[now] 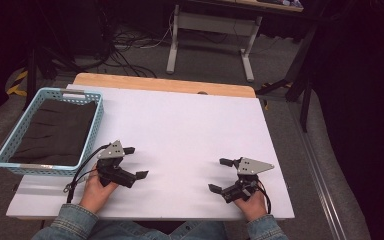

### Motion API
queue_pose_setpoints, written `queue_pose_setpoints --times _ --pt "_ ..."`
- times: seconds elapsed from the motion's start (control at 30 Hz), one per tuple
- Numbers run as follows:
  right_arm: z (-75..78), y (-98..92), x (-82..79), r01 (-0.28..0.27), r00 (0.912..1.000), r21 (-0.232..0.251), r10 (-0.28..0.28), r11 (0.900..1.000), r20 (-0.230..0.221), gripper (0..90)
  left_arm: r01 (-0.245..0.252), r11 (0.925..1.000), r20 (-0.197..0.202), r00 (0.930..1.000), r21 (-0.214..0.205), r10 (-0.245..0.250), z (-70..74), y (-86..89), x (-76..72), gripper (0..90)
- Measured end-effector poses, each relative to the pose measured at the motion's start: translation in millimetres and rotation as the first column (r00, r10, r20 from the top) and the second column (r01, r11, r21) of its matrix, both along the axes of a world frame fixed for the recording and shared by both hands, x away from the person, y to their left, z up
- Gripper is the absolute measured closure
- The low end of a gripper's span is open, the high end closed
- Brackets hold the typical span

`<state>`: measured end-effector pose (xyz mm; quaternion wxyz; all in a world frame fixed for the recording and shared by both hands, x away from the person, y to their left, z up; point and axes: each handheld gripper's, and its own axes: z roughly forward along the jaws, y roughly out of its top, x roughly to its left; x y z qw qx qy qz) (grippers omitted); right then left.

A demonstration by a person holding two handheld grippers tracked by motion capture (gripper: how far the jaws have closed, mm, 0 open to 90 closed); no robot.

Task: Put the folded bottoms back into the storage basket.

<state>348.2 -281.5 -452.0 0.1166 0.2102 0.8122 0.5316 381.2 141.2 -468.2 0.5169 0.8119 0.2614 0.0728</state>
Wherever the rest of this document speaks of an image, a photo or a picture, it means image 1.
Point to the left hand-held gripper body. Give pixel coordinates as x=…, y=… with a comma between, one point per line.
x=111, y=153

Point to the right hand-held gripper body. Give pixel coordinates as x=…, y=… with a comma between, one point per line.
x=251, y=166

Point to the dark cloth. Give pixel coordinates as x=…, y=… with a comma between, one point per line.
x=56, y=133

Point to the light blue plastic basket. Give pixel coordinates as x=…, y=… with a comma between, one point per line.
x=30, y=115

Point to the person's right hand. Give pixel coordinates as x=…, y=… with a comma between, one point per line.
x=253, y=206

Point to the person's left hand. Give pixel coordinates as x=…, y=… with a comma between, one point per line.
x=95, y=193

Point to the white table mat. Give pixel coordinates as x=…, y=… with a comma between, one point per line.
x=186, y=133

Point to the person's legs in jeans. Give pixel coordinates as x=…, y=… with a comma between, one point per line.
x=166, y=232

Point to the black angled stand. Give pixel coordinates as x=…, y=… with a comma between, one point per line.
x=305, y=110

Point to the black tripod stand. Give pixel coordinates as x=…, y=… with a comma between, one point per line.
x=31, y=80

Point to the yellow black hazard tape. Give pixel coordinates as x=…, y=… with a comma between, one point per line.
x=17, y=81

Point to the white-framed desk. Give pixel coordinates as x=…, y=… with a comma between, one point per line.
x=213, y=23

